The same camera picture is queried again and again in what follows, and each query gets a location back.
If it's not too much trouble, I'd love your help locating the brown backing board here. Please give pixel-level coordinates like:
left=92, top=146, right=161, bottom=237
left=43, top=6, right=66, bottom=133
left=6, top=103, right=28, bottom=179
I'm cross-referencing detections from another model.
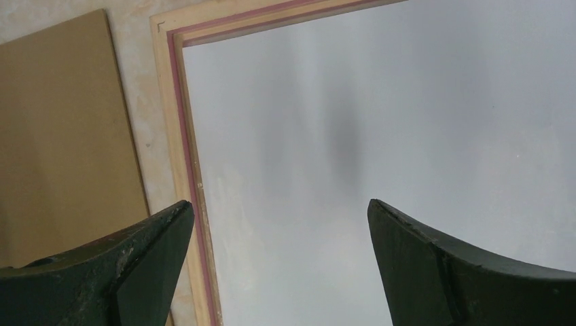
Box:
left=1, top=8, right=149, bottom=268

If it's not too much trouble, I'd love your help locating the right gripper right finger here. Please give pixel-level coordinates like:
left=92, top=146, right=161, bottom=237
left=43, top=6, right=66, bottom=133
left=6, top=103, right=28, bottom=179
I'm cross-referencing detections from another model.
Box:
left=367, top=199, right=575, bottom=325

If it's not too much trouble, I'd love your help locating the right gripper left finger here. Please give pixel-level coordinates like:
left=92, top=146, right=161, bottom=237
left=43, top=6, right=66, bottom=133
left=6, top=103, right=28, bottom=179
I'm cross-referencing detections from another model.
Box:
left=1, top=200, right=194, bottom=325

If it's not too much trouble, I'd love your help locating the landscape photo print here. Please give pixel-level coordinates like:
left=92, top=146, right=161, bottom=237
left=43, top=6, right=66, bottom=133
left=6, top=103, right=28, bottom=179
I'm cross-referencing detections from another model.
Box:
left=183, top=1, right=575, bottom=325

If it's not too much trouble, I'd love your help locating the pink wooden picture frame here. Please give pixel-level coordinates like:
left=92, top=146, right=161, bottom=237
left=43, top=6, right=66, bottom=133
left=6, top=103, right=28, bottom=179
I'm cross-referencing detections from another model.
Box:
left=150, top=0, right=388, bottom=325

